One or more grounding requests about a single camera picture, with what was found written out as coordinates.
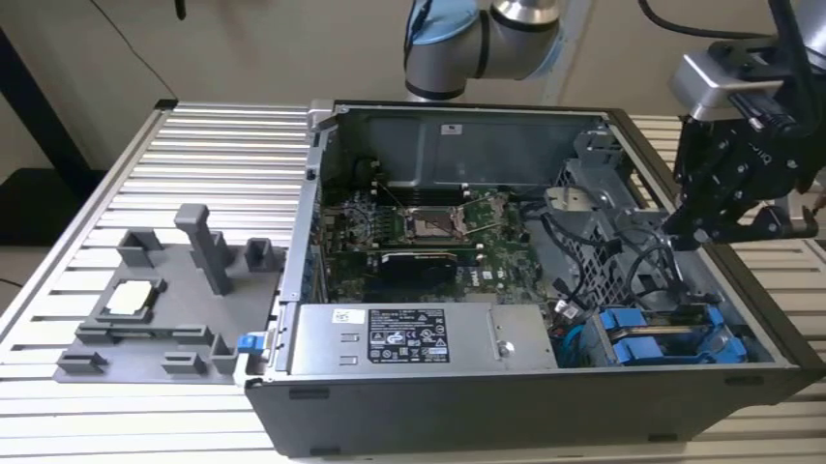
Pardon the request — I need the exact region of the blue plastic disk carrier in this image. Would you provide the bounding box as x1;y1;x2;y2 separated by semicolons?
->
612;337;749;366

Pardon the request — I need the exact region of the silver power supply unit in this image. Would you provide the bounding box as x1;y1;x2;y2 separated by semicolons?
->
289;303;561;377

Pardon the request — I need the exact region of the thin wire locking lever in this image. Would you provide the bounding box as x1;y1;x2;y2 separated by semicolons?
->
378;181;410;213

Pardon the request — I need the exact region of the CPU socket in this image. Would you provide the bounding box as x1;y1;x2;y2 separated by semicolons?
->
403;205;470;241

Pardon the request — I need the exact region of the grey parts rack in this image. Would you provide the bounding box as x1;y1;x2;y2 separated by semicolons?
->
55;202;290;386

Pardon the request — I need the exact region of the grey metal disk bay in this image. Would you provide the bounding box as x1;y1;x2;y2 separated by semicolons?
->
593;284;776;368

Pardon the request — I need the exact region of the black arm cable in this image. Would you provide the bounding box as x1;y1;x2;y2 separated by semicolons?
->
637;0;776;41

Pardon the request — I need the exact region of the open black PC case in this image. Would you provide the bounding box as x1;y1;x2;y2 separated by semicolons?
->
243;99;826;459

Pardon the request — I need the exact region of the blue cable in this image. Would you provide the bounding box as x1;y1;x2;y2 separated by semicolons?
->
560;322;586;364

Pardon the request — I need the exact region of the black graphics card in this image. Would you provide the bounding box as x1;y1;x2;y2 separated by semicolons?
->
377;246;484;292

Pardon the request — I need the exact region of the hard disk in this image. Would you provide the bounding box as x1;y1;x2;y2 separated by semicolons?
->
597;304;734;357

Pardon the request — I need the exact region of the silver metal bracket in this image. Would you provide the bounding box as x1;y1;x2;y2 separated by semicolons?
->
545;187;597;215

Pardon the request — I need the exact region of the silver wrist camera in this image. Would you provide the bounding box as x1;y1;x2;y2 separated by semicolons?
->
666;50;786;120

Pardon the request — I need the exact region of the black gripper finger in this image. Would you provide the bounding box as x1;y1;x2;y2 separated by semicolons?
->
706;168;776;244
662;118;730;252

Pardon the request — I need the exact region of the black wire with white label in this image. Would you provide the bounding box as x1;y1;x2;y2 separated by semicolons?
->
548;277;586;321

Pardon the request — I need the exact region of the black RAM slot bank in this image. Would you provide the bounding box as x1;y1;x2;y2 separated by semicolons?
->
373;183;474;205

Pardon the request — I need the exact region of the green motherboard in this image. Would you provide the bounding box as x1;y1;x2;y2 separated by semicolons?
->
321;186;557;305

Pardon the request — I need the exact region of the black silver camera bracket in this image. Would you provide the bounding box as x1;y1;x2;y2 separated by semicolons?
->
753;204;818;241

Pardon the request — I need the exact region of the silver CPU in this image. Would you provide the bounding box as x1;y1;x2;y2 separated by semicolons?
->
106;281;157;313

